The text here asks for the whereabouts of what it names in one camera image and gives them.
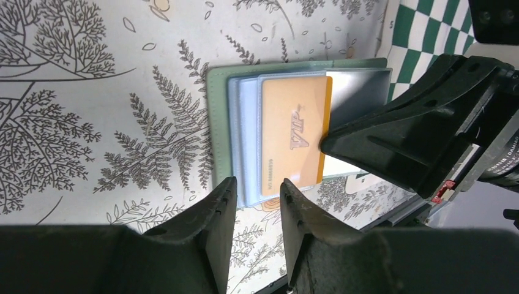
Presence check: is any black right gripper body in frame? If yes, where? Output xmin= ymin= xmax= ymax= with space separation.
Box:
xmin=430 ymin=0 xmax=519 ymax=204

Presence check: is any green white chessboard mat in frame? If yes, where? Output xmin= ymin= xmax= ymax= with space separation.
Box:
xmin=375 ymin=0 xmax=477 ymax=102

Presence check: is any gold VIP credit card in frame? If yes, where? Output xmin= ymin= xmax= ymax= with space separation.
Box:
xmin=261 ymin=75 xmax=332 ymax=196

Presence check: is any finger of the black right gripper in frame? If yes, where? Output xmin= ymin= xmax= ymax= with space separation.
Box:
xmin=319 ymin=53 xmax=504 ymax=200

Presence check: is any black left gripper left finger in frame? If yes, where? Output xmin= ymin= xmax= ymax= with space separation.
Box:
xmin=1 ymin=177 xmax=237 ymax=293

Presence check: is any floral patterned tablecloth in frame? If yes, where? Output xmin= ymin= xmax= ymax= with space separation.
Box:
xmin=0 ymin=0 xmax=431 ymax=294

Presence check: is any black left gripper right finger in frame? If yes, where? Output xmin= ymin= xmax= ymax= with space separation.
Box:
xmin=280 ymin=179 xmax=518 ymax=293

